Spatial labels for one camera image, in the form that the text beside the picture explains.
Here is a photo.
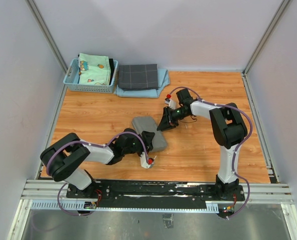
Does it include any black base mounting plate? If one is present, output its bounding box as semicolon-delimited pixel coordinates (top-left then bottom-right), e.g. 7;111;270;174
66;179;246;210

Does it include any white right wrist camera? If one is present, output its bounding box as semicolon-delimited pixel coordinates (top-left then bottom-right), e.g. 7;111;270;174
164;94;177;110

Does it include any aluminium frame rail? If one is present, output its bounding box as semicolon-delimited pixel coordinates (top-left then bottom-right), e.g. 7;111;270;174
20;179;294;204

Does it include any grey plastic tool case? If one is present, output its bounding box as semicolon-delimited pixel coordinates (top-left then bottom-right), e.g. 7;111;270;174
132;116;168;153

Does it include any blue slotted cable duct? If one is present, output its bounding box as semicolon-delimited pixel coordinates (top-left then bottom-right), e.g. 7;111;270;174
31;200;220;214

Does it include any mint patterned cloth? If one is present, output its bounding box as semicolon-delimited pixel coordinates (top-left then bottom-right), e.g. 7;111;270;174
78;53;111;86

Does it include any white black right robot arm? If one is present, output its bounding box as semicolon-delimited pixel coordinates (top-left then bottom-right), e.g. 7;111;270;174
157;87;253;201

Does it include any light blue folded cloth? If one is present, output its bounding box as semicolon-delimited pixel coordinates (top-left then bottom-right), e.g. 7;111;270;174
113;68;170;99

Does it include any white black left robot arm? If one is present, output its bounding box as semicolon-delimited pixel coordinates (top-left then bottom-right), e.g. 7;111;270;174
40;128;155;198

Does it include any blue plastic basket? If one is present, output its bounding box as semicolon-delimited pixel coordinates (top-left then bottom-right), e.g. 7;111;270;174
63;58;119;94

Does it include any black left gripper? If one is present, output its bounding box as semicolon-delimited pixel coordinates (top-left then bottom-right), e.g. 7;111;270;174
123;131;155;160

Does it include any dark grey checked cloth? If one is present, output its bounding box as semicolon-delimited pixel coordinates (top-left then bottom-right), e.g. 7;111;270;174
117;64;159;91

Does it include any black cloth in basket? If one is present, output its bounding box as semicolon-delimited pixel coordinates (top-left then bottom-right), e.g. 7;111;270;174
109;58;115;85

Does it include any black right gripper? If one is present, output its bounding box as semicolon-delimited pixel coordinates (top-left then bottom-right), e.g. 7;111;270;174
156;106;188;133

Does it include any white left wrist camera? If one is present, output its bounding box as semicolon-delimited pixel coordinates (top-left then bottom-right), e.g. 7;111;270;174
140;153;155;169

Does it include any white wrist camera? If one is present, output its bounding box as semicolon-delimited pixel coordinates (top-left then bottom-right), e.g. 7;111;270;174
140;153;155;169
164;94;177;110

